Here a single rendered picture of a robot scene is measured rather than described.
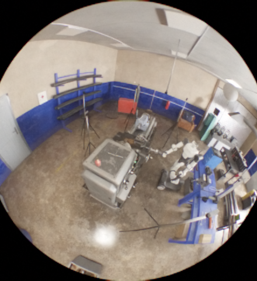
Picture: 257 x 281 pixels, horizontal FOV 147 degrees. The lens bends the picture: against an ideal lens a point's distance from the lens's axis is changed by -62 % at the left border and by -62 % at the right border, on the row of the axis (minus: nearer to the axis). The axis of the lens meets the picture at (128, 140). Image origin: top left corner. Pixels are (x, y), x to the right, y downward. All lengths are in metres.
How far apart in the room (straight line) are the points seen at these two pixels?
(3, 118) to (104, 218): 3.55
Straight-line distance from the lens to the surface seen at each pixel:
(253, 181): 6.99
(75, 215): 2.45
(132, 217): 2.36
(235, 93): 4.43
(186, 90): 5.79
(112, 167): 1.15
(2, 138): 3.60
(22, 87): 3.45
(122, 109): 4.91
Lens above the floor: 2.31
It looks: 41 degrees down
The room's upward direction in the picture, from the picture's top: 11 degrees clockwise
